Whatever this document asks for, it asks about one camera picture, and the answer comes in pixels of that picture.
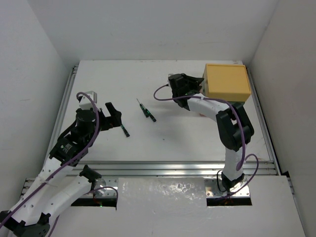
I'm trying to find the green drawer box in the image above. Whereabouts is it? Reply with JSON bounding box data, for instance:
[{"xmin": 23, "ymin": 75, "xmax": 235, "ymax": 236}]
[{"xmin": 232, "ymin": 101, "xmax": 245, "ymax": 105}]

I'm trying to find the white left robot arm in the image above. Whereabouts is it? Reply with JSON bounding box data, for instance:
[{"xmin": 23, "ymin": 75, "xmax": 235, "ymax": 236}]
[{"xmin": 0, "ymin": 102, "xmax": 121, "ymax": 237}]

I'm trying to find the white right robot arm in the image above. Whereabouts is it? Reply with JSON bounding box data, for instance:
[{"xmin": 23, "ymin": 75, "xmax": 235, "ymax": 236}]
[{"xmin": 168, "ymin": 74, "xmax": 254, "ymax": 192}]

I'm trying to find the yellow top drawer box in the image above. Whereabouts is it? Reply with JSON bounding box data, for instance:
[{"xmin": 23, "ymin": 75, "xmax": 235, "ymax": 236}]
[{"xmin": 201, "ymin": 64, "xmax": 251, "ymax": 102}]

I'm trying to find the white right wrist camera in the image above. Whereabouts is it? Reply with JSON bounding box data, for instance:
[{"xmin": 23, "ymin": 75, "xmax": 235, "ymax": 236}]
[{"xmin": 167, "ymin": 74, "xmax": 173, "ymax": 87}]

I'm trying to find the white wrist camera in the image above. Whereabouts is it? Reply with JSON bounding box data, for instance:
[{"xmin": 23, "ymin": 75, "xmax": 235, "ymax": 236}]
[
  {"xmin": 167, "ymin": 74, "xmax": 173, "ymax": 87},
  {"xmin": 77, "ymin": 91, "xmax": 97, "ymax": 110}
]

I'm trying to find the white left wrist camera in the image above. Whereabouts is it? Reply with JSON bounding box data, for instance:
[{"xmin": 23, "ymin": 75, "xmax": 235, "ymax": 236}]
[{"xmin": 77, "ymin": 91, "xmax": 97, "ymax": 110}]

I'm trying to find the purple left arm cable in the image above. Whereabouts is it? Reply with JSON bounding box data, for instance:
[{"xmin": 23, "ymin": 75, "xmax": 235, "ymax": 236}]
[{"xmin": 0, "ymin": 92, "xmax": 119, "ymax": 237}]

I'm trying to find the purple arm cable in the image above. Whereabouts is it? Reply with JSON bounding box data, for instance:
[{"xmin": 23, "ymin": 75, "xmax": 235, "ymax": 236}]
[
  {"xmin": 0, "ymin": 92, "xmax": 119, "ymax": 237},
  {"xmin": 153, "ymin": 83, "xmax": 259, "ymax": 198}
]

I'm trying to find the aluminium frame rail front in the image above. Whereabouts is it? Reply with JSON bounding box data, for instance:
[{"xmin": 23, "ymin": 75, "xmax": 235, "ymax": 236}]
[{"xmin": 41, "ymin": 160, "xmax": 279, "ymax": 177}]

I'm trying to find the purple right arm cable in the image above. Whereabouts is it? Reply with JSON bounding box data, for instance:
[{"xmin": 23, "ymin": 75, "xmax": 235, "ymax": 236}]
[{"xmin": 153, "ymin": 83, "xmax": 259, "ymax": 198}]

